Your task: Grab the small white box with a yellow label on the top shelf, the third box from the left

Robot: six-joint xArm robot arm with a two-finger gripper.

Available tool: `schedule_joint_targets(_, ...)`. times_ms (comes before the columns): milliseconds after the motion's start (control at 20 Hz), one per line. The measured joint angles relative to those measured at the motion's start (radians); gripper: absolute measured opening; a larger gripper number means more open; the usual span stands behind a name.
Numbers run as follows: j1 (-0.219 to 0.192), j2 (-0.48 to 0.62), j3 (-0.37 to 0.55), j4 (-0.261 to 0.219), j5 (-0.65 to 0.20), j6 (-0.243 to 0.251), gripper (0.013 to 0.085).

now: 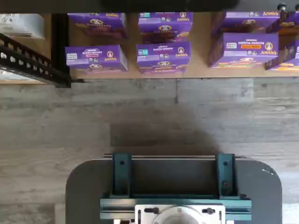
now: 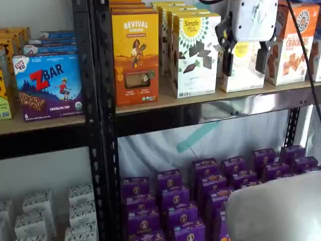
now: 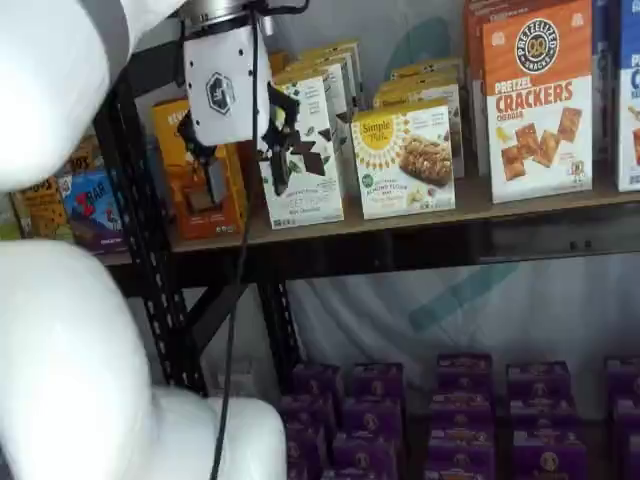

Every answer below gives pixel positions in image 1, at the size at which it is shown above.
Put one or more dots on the wooden shelf board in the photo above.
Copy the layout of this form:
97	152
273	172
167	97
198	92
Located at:
201	46

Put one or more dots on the dark metal shelf rail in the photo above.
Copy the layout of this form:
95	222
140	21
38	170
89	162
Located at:
46	5

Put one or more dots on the white paper object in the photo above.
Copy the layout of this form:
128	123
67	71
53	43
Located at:
22	24

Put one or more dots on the teal aluminium crossbar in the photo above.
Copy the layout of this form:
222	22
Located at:
116	206

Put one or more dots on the dark gray base plate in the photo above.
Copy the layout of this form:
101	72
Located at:
84	186

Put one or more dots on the gray metal strip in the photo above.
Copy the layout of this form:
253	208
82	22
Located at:
172	157

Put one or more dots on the silver shelf bolt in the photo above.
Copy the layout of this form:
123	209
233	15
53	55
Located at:
282	6

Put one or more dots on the black shelf post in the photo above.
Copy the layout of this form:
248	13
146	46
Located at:
59	35

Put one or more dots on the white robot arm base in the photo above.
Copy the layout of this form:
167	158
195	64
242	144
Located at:
177	217

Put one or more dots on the black perforated metal rail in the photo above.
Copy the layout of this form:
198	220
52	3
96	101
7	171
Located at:
25	59

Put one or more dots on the teal aluminium bracket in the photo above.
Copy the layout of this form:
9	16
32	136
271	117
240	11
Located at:
226	175
121	175

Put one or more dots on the silver mounting plate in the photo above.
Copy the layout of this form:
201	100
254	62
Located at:
144	217

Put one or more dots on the purple Annie's box orange label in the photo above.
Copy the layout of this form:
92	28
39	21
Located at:
245	50

